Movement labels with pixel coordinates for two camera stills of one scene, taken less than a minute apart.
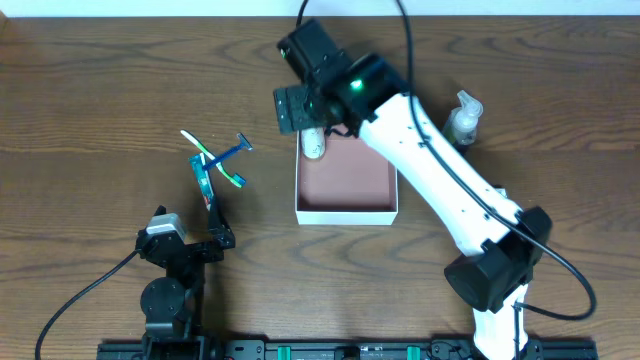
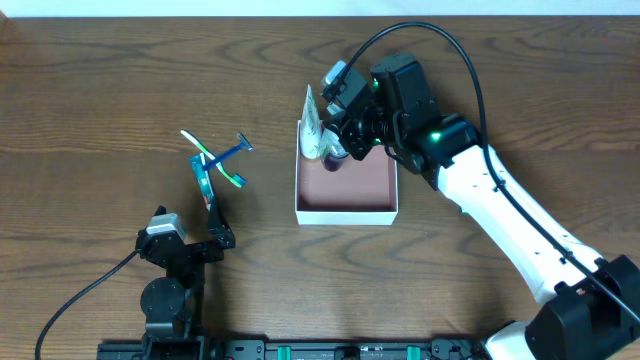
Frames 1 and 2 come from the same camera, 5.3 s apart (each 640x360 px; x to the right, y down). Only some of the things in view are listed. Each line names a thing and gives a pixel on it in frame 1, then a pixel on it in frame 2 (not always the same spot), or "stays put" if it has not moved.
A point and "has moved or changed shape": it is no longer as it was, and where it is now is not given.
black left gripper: x=198 y=250 stays put
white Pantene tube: x=313 y=142 stays put
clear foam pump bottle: x=460 y=126 has moved or changed shape
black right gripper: x=289 y=110 to x=353 y=133
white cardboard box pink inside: x=351 y=184 stays put
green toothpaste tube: x=203 y=177 stays put
